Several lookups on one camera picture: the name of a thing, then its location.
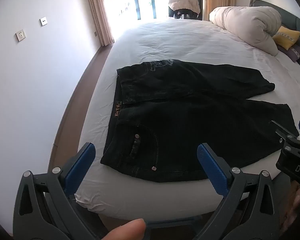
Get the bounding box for purple pillow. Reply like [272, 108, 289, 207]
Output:
[277, 44, 300, 63]

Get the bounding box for bed with white sheet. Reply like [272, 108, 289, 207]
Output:
[45, 19, 300, 220]

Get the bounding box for black denim pants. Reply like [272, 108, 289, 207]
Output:
[100, 59, 300, 183]

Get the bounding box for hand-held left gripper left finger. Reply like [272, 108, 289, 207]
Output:
[12, 142, 103, 240]

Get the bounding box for yellow pillow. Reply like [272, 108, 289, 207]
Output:
[273, 26, 300, 51]

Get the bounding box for person's right hand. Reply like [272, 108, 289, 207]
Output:
[284, 180, 300, 232]

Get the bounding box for person's left hand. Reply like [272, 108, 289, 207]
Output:
[102, 218, 147, 240]

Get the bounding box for black chair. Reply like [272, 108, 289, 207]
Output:
[169, 8, 201, 21]

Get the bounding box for rolled beige duvet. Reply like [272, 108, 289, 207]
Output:
[209, 5, 282, 56]

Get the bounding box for cream puffer jacket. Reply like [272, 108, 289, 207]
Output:
[167, 0, 201, 15]

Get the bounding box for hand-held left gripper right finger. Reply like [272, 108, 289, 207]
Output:
[197, 143, 280, 240]

